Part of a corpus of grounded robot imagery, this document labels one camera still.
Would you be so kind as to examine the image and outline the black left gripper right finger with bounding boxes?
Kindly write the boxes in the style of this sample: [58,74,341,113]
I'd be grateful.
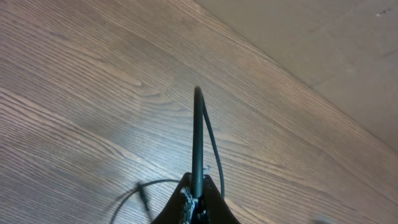
[201,175,239,224]

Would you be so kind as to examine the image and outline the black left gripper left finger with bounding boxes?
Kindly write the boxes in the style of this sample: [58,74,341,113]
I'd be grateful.
[152,172,193,224]

